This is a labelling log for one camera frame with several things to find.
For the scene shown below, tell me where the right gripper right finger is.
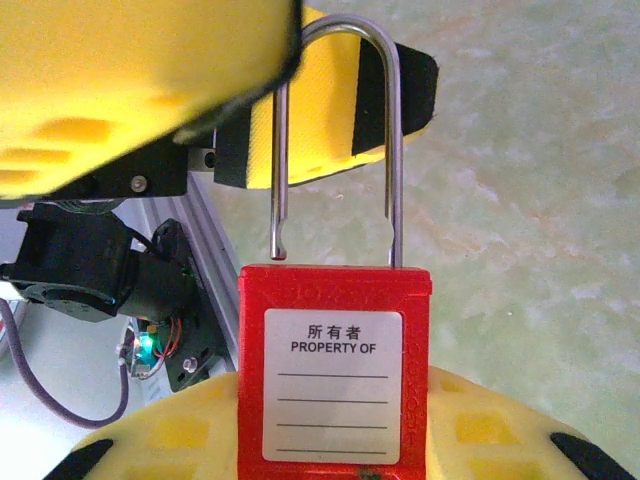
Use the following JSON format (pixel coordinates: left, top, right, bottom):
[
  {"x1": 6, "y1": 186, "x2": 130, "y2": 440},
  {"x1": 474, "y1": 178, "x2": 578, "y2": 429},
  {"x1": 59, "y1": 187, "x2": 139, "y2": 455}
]
[{"x1": 426, "y1": 363, "x2": 637, "y2": 480}]

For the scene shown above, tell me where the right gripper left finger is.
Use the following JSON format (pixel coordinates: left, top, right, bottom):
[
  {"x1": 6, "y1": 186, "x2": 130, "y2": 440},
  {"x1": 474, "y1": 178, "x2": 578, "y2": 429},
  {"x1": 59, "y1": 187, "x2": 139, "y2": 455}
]
[{"x1": 42, "y1": 369, "x2": 244, "y2": 480}]

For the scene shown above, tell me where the red padlock with label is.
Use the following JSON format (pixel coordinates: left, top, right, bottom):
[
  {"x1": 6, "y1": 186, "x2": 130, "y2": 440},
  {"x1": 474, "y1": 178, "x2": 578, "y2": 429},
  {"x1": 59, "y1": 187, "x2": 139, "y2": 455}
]
[{"x1": 237, "y1": 12, "x2": 434, "y2": 480}]

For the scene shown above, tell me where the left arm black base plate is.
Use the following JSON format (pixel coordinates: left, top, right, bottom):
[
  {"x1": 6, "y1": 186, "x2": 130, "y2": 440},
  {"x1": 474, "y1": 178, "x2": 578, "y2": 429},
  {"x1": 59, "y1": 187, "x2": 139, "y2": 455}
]
[{"x1": 149, "y1": 218, "x2": 229, "y2": 394}]

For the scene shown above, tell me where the aluminium rail frame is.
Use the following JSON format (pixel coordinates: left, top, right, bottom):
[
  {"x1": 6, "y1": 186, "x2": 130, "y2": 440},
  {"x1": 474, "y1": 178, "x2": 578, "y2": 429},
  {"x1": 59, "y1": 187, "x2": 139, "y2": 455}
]
[{"x1": 139, "y1": 192, "x2": 241, "y2": 374}]

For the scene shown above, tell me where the left arm grey cable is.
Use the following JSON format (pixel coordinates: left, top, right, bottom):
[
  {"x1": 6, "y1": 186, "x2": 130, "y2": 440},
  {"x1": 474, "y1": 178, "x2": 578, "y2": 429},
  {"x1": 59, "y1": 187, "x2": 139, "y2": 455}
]
[{"x1": 0, "y1": 298, "x2": 132, "y2": 430}]

